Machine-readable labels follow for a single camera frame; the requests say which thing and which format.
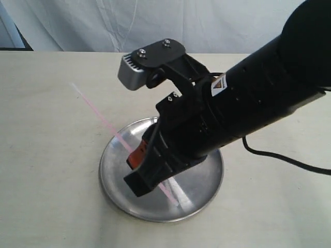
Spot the pink plastic straw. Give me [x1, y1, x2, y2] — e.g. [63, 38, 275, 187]
[70, 83, 179, 207]

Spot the white backdrop cloth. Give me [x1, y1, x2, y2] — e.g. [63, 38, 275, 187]
[1, 0, 300, 53]

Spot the round stainless steel plate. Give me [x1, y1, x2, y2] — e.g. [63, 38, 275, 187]
[98, 116, 224, 223]

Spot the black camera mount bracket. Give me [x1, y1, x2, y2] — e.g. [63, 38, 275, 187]
[130, 39, 209, 95]

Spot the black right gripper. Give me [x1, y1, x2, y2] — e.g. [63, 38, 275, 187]
[124, 74, 228, 197]

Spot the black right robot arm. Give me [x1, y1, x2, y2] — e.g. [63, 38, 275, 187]
[118, 1, 330, 197]

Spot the black cable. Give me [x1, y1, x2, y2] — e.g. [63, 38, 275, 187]
[242, 136, 331, 177]

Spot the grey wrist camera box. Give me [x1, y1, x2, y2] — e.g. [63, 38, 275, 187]
[117, 54, 147, 91]

